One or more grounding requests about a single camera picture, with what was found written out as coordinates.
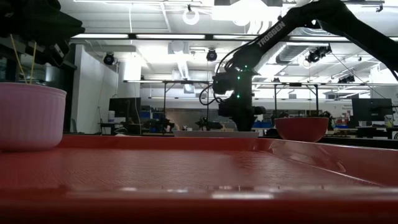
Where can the red plastic serving tray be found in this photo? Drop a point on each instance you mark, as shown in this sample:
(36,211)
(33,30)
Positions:
(186,174)

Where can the lavender round plate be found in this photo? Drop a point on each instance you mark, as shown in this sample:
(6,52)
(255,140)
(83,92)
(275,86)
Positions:
(202,134)

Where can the dark pink bowl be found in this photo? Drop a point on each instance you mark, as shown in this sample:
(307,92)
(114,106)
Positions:
(300,129)

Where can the black ceiling-mounted camera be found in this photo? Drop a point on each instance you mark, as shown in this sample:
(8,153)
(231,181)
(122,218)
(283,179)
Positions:
(109,58)
(315,56)
(211,55)

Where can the black computer monitor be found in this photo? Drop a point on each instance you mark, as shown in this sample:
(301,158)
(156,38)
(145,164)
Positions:
(371,109)
(124,107)

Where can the white cylindrical container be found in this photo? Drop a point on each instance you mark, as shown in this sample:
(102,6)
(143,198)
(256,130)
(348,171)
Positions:
(111,116)

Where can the blue storage bin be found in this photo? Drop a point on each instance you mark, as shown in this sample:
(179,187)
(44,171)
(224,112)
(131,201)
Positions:
(262,125)

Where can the black background robot arm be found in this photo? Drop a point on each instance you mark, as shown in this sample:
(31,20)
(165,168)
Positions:
(208,125)
(161,124)

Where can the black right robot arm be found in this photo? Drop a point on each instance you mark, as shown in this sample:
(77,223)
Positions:
(270,34)

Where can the silver ventilation duct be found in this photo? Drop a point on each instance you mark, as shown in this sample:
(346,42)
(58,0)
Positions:
(292,53)

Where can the black workstation frame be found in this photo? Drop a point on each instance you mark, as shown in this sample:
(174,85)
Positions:
(275,99)
(164,102)

